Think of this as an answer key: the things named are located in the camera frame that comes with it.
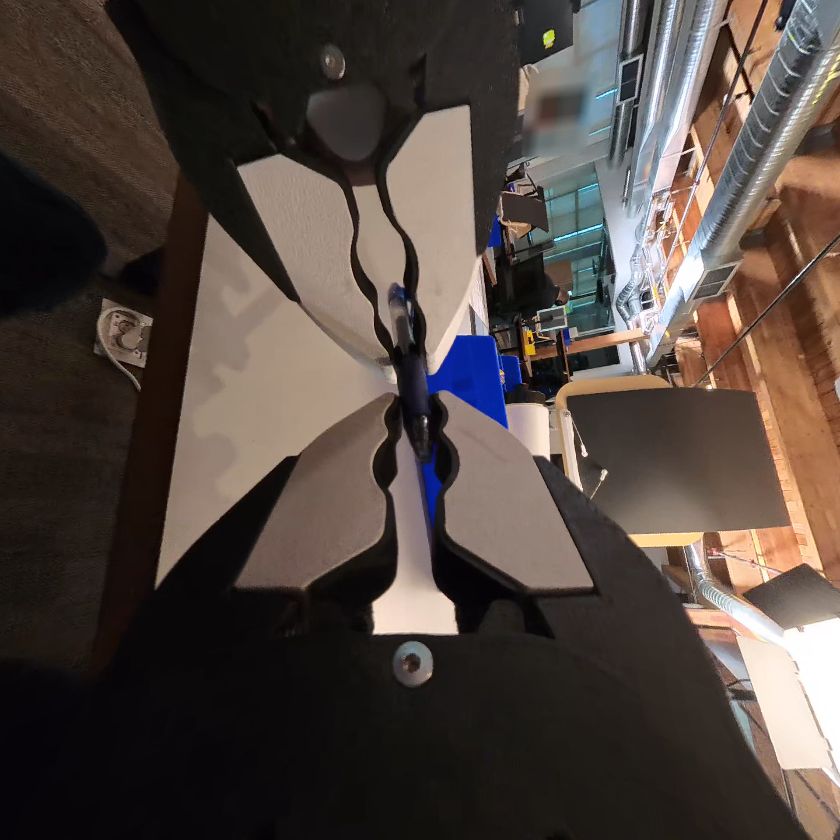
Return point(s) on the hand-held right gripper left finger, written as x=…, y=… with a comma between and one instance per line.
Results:
x=321, y=518

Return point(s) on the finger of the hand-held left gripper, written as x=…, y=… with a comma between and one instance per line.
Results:
x=439, y=197
x=295, y=223

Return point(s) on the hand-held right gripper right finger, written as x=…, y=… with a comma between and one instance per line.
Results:
x=512, y=525

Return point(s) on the blue plastic bin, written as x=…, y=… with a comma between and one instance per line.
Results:
x=466, y=380

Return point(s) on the blue pen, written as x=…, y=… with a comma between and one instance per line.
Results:
x=413, y=387

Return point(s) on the white roll with black caps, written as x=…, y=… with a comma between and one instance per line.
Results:
x=530, y=430

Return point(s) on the black board with wooden edge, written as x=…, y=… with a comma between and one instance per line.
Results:
x=669, y=459

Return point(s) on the black freestanding panel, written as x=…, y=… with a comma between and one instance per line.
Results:
x=544, y=26

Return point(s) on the white floor outlet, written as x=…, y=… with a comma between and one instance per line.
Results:
x=124, y=334

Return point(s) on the person's dark clothing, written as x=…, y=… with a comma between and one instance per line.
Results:
x=46, y=243

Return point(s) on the studio light panel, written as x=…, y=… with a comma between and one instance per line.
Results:
x=787, y=695

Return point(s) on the silver spiral air duct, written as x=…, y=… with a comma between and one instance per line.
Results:
x=663, y=59
x=774, y=111

